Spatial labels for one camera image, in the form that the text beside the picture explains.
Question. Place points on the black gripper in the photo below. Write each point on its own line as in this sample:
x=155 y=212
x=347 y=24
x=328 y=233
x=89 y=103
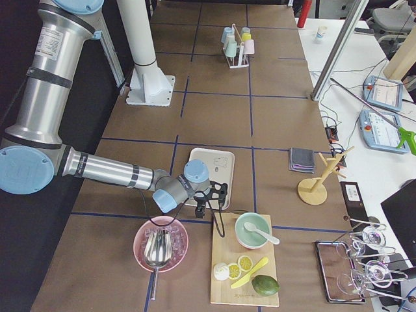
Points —
x=199 y=202

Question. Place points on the cream rabbit tray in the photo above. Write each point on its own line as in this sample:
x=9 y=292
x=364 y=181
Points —
x=220 y=165

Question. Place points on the green cup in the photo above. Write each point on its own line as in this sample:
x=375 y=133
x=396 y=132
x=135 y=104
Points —
x=231 y=47

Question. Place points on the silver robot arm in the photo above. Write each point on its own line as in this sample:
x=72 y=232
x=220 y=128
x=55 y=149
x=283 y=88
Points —
x=32 y=152

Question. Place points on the metal mirror tray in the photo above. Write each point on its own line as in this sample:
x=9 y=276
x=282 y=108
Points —
x=333 y=262

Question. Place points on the pink cup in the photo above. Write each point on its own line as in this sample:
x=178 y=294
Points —
x=249 y=47

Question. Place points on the yellow cup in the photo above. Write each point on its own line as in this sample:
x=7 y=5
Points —
x=246 y=36

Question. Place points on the light blue cup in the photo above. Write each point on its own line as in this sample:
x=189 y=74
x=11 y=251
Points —
x=227 y=31

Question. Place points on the paper cup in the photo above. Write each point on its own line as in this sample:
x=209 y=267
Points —
x=321 y=31

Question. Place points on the metal scoop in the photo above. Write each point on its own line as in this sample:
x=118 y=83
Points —
x=157 y=253

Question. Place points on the white spoon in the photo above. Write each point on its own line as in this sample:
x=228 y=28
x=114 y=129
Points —
x=252 y=228

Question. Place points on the green bowl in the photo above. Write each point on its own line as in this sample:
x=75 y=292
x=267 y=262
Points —
x=251 y=239

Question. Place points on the lemon slice lower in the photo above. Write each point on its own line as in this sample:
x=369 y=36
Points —
x=234 y=271

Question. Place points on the lemon slice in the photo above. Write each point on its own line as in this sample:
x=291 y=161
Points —
x=234 y=271
x=245 y=263

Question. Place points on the lemon slice upper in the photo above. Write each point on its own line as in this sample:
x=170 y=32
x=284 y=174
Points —
x=245 y=263

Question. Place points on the yellow plastic knife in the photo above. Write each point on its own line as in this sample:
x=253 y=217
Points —
x=246 y=278

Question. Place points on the green avocado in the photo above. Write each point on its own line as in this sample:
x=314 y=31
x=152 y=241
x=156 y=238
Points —
x=265 y=285

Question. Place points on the wooden mug tree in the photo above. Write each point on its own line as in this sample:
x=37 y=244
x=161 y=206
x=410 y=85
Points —
x=311 y=190

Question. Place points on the grey folded cloth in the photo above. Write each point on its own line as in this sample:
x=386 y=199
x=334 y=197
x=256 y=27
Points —
x=302 y=160

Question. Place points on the black box with label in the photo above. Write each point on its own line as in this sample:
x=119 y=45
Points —
x=353 y=200

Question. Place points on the small electronics board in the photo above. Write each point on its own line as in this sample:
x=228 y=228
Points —
x=331 y=133

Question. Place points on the wine glass rack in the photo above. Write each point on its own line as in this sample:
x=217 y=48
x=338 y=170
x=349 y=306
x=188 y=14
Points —
x=368 y=248

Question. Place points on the near teach pendant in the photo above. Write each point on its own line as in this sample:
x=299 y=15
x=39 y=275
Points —
x=378 y=134

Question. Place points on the teach pendant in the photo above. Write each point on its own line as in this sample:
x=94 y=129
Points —
x=378 y=134
x=383 y=93

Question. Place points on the black laptop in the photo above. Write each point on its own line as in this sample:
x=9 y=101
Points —
x=399 y=210

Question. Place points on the far teach pendant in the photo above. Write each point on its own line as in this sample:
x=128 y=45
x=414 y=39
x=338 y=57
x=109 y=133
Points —
x=383 y=93

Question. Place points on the green tipped metal stand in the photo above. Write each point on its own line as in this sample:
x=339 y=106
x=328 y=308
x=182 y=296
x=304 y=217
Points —
x=405 y=135

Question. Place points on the office chair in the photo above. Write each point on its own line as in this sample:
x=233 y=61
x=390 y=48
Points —
x=392 y=23

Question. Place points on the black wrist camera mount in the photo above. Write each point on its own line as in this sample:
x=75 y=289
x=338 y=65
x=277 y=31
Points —
x=218 y=192

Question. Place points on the white pedestal column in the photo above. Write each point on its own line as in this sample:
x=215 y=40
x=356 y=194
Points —
x=149 y=85

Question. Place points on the white wire cup rack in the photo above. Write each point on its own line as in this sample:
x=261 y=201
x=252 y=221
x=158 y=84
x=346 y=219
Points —
x=241 y=60

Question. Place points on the aluminium frame post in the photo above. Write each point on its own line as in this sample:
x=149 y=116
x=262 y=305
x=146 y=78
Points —
x=345 y=33

